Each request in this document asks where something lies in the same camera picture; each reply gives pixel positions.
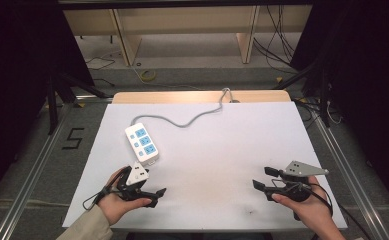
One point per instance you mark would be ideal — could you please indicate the yellow tape roll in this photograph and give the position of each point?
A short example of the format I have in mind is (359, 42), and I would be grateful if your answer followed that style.
(148, 75)

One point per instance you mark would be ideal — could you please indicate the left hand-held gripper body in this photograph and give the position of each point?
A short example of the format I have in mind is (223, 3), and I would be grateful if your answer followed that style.
(136, 175)

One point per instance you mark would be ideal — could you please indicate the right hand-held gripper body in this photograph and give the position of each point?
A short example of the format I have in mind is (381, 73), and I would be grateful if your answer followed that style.
(302, 169)

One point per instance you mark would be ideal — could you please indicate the aluminium rail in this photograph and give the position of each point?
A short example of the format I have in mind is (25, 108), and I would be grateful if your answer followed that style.
(32, 173)
(352, 180)

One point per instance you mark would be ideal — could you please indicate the person's right hand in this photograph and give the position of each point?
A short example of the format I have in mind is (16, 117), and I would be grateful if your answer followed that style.
(312, 211)

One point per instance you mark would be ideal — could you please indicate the white power strip blue sockets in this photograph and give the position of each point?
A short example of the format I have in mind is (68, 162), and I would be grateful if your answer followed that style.
(132, 131)

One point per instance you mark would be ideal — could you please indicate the person's left hand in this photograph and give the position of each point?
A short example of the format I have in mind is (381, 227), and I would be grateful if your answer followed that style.
(115, 208)

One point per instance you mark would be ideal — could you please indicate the black metal stand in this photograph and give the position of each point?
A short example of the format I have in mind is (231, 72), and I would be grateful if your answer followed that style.
(52, 106)
(323, 100)

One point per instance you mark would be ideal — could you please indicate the black curtain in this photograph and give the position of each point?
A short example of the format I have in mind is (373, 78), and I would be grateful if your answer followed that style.
(368, 83)
(18, 83)

